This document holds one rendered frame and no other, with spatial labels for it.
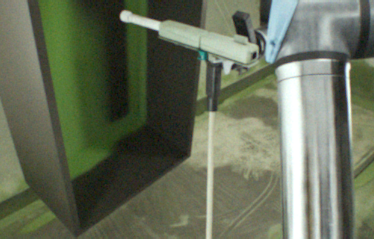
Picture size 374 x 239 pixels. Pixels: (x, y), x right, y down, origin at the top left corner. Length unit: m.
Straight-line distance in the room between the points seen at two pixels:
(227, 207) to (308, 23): 1.55
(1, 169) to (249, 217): 1.32
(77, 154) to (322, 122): 1.31
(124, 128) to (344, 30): 1.37
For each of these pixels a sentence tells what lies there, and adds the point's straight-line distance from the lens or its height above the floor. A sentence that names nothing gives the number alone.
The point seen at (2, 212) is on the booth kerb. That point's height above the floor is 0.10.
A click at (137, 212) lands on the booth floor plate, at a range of 2.10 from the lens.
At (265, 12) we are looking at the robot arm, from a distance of 1.22.
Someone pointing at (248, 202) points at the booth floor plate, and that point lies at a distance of 2.10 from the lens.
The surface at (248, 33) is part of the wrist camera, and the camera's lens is 1.09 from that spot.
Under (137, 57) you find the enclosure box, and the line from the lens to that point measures 1.70.
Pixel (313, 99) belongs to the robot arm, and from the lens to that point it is 0.60.
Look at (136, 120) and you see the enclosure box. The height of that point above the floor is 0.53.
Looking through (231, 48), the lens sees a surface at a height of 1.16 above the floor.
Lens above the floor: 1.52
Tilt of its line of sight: 32 degrees down
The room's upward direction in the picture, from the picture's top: 6 degrees counter-clockwise
